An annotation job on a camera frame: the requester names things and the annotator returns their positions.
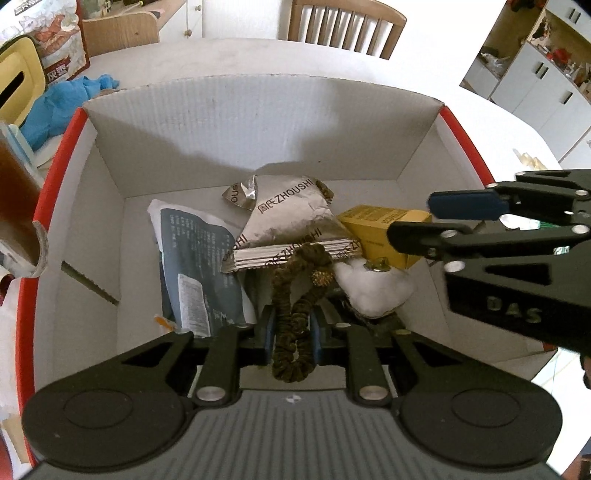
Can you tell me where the grey-blue printed packet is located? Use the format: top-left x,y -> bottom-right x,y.
147,198 -> 258,337

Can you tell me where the yellow and teal tissue box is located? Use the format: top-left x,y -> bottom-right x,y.
0,34 -> 47,127

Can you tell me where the white and wood sideboard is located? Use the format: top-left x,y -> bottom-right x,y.
81,0 -> 204,58

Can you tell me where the wooden slatted chair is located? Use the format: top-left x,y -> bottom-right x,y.
287,0 -> 408,60

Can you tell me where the red and white cardboard box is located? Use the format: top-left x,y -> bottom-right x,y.
16,74 -> 561,467

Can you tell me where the white and wood wardrobe cabinet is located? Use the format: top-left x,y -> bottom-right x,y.
459,0 -> 591,160

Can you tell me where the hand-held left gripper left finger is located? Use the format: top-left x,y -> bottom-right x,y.
115,307 -> 278,408

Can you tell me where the white fluffy pompom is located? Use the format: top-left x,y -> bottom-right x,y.
333,258 -> 414,318

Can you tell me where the silver foil snack packet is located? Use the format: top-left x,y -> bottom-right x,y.
221,174 -> 363,274

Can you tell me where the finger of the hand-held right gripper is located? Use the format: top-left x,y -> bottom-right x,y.
427,168 -> 591,225
387,220 -> 591,274

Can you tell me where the red and white snack bag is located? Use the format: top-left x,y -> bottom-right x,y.
0,0 -> 89,86

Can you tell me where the small yellow box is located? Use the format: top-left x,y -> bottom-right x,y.
337,204 -> 432,270

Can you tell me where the blue cloth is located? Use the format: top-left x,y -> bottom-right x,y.
21,74 -> 121,148

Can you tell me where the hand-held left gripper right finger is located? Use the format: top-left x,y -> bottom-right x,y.
310,309 -> 467,408

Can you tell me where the green snack packet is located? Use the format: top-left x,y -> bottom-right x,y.
500,213 -> 555,230

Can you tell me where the brown fabric scrunchie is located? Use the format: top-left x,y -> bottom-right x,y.
270,244 -> 334,384

